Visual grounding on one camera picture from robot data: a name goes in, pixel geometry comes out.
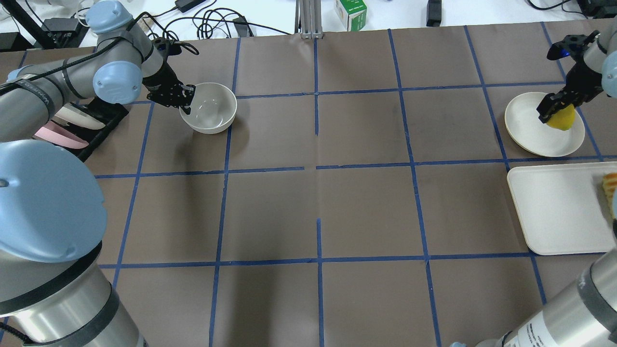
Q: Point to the white ceramic bowl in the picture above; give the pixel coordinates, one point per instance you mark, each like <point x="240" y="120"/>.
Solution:
<point x="212" y="110"/>

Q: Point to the cream plate in rack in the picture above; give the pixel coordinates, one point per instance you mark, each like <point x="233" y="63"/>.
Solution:
<point x="77" y="116"/>

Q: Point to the yellow lemon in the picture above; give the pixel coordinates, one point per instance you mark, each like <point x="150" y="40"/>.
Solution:
<point x="563" y="119"/>

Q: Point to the white rectangular tray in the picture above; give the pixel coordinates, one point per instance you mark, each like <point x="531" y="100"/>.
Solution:
<point x="562" y="208"/>

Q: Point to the pink plate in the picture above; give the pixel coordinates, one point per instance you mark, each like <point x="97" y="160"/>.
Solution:
<point x="60" y="136"/>

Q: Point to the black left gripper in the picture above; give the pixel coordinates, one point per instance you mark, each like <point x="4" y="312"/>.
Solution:
<point x="161" y="78"/>

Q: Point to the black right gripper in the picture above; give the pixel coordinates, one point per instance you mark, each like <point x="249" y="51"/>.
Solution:
<point x="578" y="79"/>

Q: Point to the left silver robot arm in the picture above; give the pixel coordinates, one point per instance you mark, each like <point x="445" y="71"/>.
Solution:
<point x="52" y="217"/>

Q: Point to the green white carton box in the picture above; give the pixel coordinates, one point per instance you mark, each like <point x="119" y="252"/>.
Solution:
<point x="352" y="13"/>

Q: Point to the aluminium frame post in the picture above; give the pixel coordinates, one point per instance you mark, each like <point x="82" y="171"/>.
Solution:
<point x="308" y="19"/>

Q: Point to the black power adapter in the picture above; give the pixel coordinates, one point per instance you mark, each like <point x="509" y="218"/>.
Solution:
<point x="186" y="5"/>

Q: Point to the white round plate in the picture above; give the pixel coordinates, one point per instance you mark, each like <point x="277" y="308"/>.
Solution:
<point x="524" y="127"/>

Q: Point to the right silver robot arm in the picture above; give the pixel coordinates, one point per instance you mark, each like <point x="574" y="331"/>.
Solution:
<point x="584" y="313"/>

